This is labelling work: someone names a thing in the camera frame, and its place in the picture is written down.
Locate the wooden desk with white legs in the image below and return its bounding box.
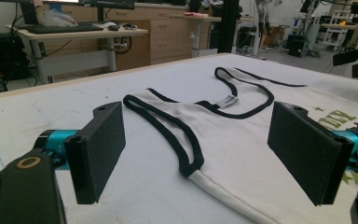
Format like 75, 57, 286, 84
5, 23, 149, 85

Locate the white tank top black trim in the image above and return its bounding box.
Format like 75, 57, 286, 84
122, 65, 358, 224

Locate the white chair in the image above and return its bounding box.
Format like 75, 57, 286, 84
321, 9, 352, 52

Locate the light wooden table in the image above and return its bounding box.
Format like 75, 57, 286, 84
0, 51, 231, 103

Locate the black keyboard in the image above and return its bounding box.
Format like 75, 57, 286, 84
24, 23, 104, 35

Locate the black monitor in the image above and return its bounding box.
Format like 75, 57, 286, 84
78, 0, 136, 23

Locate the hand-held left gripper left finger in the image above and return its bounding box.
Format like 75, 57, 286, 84
63, 101, 127, 205

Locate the black equipment rack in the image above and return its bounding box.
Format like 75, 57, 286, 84
0, 24, 30, 95

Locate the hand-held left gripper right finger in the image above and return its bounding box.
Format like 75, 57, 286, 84
267, 101, 354, 207

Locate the clear plastic bag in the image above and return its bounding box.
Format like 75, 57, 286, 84
36, 8, 78, 27

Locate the black metal pillar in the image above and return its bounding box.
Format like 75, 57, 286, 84
217, 0, 241, 54

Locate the black box on floor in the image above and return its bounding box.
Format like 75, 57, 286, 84
287, 34, 308, 58

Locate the light wooden cabinet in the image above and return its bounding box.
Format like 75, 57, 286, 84
43, 2, 222, 71

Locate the white table cloth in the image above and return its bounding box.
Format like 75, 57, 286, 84
0, 52, 358, 224

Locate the white-legged side table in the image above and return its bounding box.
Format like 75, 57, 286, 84
171, 13, 255, 59

